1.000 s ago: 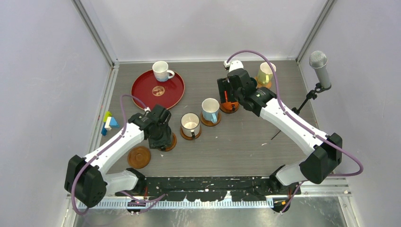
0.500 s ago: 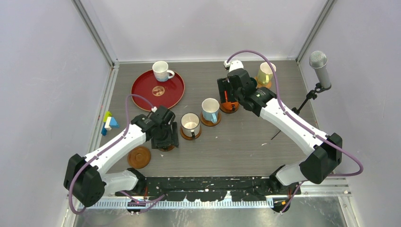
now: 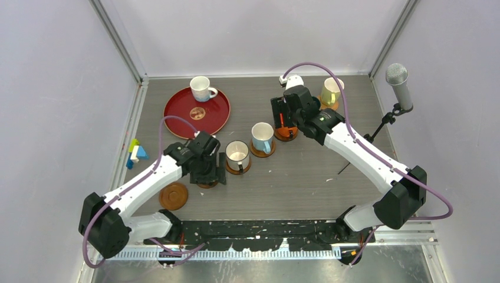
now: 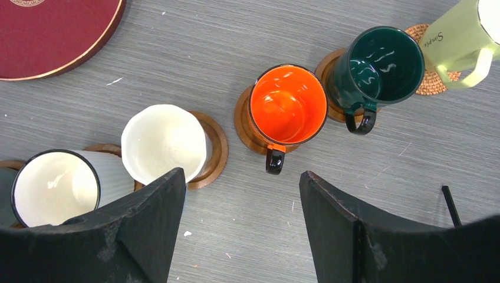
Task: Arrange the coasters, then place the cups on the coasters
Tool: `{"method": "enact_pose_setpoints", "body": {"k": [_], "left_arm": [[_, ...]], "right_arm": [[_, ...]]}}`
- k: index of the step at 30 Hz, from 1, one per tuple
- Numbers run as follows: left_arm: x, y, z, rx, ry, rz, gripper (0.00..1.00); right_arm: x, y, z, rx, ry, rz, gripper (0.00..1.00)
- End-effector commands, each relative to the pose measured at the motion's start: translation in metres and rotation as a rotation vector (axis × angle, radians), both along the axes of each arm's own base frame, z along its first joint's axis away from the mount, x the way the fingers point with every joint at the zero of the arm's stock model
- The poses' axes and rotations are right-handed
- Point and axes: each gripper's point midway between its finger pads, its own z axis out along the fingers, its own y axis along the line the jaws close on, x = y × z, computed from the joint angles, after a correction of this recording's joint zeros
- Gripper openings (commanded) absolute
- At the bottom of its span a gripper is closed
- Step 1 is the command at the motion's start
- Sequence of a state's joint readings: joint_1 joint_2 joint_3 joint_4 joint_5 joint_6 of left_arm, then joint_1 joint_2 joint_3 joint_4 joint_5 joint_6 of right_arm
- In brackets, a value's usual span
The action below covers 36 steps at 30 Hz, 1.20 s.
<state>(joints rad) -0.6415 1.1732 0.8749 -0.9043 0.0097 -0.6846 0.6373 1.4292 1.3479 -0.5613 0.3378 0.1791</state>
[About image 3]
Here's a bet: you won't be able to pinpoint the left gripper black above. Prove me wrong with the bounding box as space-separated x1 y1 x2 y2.
191 152 225 185

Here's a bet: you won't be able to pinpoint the silver white mug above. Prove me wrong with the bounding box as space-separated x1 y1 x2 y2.
225 140 249 161

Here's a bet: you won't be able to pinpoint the wooden coaster one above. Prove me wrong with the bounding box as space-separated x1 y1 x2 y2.
273 127 299 143

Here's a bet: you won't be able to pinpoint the wooden coaster three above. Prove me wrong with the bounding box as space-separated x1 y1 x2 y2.
225 156 252 175

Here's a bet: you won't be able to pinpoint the light blue mug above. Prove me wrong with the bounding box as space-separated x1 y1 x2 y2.
251 122 274 154

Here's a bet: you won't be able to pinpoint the wooden coaster four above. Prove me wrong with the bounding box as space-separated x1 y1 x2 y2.
197 182 218 189

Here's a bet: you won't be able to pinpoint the wooden coaster two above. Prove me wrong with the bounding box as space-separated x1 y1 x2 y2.
249 140 276 158

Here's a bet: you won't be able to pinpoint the red round tray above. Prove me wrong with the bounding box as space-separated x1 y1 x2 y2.
163 87 231 139

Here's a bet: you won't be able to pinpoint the yellow cream mug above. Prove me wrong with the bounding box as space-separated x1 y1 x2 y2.
319 77 344 104

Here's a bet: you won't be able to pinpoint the wooden coaster five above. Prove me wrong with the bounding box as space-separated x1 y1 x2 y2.
159 182 189 210

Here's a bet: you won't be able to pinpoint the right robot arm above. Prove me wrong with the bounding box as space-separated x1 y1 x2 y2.
271 85 427 242

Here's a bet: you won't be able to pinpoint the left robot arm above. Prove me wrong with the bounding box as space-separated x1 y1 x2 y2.
78 131 226 259

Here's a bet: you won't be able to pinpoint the woven rattan coaster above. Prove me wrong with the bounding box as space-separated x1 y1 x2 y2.
320 99 339 110

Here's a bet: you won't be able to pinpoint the colourful toy blocks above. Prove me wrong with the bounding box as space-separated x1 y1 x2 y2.
126 139 149 170

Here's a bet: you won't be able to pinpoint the silver microphone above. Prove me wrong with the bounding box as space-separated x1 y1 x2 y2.
386 63 413 111

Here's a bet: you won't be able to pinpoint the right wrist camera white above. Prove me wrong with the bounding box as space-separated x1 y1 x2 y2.
278 75 304 90

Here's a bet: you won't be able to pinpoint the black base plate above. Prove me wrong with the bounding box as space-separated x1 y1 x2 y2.
156 220 371 252

